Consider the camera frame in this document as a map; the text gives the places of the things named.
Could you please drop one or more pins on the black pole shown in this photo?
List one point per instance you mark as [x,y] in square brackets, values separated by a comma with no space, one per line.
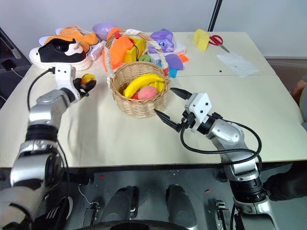
[214,14]

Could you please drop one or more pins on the purple felt piece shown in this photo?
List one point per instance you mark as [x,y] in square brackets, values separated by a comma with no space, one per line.
[175,61]

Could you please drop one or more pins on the pink toy peach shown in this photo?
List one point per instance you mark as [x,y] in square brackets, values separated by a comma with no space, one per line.
[147,93]

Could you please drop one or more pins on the orange fabric shoe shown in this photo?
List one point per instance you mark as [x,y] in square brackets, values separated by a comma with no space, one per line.
[90,38]

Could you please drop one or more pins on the yellow cloth bag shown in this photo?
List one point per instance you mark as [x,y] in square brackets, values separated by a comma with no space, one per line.
[138,49]

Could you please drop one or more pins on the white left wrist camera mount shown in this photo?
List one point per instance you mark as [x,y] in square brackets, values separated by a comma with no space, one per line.
[64,76]

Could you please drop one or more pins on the yellow toy banana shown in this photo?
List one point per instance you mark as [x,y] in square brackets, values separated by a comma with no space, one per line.
[141,82]

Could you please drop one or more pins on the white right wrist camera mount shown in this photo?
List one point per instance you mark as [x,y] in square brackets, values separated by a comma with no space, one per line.
[200,105]

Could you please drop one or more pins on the green cloth piece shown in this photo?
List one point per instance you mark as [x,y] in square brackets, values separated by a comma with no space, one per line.
[145,58]

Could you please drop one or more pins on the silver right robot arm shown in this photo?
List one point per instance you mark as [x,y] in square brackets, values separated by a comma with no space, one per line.
[225,134]

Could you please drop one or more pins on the black bulky object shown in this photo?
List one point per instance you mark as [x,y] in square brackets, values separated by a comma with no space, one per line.
[287,184]

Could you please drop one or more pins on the white orange sneaker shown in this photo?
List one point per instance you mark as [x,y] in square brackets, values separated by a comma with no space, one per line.
[68,30]

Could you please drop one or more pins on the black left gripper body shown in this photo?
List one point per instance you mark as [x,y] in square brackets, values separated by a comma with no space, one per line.
[81,89]

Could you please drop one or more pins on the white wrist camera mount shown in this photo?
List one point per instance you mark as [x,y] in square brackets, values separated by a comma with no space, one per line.
[64,76]
[200,105]

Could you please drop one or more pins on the black and white sneaker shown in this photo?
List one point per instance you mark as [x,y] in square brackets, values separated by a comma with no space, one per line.
[60,54]

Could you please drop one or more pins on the yellow ridged toy fruit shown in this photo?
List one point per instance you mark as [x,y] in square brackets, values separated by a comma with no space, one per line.
[158,85]

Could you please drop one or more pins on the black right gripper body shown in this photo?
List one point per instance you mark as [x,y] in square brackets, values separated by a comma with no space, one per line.
[187,121]

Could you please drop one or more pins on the purple bowl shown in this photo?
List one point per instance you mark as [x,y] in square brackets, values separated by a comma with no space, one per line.
[103,30]

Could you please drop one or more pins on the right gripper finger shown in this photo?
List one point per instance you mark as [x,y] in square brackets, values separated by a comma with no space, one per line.
[181,93]
[168,119]

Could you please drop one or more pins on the black equipment case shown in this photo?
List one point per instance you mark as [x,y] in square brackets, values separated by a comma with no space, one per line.
[9,62]

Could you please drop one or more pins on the blue felt piece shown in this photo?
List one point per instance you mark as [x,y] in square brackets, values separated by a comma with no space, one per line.
[173,72]

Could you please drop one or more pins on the orange cloth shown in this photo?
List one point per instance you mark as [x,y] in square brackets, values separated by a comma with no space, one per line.
[117,51]

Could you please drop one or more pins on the red toy fruit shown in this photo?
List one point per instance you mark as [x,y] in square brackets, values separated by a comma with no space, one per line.
[135,96]

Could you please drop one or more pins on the clear plastic bag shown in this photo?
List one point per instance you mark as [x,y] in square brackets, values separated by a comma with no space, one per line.
[237,63]

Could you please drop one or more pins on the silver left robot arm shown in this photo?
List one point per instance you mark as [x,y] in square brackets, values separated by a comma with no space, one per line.
[40,112]

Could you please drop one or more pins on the red clip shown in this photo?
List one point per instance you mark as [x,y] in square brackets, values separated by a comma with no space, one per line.
[117,35]

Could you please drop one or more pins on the yellow orange toy fruit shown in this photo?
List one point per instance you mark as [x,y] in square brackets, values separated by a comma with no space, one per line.
[87,77]

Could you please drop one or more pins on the purple plastic bag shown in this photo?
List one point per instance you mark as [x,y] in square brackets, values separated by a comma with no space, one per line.
[163,39]

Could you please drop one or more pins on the black shoe with white stripes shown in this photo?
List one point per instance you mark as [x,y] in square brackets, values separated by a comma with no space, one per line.
[58,208]

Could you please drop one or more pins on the yellow sponge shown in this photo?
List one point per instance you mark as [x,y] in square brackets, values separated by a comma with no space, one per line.
[201,39]

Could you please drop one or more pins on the bystander in grey clothes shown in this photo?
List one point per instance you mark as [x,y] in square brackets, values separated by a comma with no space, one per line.
[299,88]

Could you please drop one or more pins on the pink white packet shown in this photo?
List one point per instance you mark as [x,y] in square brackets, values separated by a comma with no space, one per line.
[95,52]

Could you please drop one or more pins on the dark rounded shape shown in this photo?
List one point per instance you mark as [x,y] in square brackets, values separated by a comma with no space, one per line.
[178,202]
[121,203]

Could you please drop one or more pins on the orange felt piece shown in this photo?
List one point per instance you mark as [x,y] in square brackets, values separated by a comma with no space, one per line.
[184,57]

